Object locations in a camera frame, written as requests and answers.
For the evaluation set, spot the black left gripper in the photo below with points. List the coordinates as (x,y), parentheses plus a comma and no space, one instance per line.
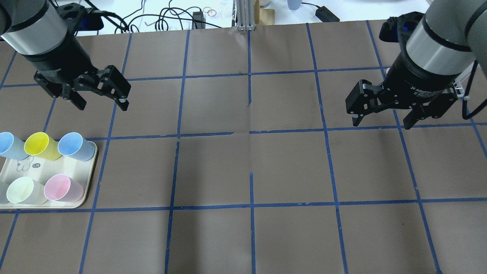
(58,55)

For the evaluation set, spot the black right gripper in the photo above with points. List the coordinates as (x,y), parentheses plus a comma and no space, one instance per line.
(424,78)

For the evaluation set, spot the pink plastic cup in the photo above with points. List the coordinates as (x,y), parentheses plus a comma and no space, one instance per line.
(63,188)

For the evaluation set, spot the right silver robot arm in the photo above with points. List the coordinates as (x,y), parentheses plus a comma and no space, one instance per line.
(435,48)

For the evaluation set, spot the yellow plastic cup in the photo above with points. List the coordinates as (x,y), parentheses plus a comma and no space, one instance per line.
(43,146)

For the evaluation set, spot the light blue plastic cup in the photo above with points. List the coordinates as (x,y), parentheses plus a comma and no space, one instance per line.
(12,147)

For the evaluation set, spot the pale green plastic cup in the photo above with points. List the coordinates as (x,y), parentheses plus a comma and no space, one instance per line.
(25,190)

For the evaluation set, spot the blue cup on side table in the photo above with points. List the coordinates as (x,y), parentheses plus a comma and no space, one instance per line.
(294,4)

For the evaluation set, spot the cream rabbit tray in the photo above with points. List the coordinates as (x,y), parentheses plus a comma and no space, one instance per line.
(41,170)

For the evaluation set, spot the black power adapter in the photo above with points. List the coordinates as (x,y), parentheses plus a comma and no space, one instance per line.
(325,15)

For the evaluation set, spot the wooden mug tree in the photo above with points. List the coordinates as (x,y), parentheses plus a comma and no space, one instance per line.
(262,14)

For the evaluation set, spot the aluminium frame post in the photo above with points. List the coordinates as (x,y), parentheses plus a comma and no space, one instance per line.
(245,15)

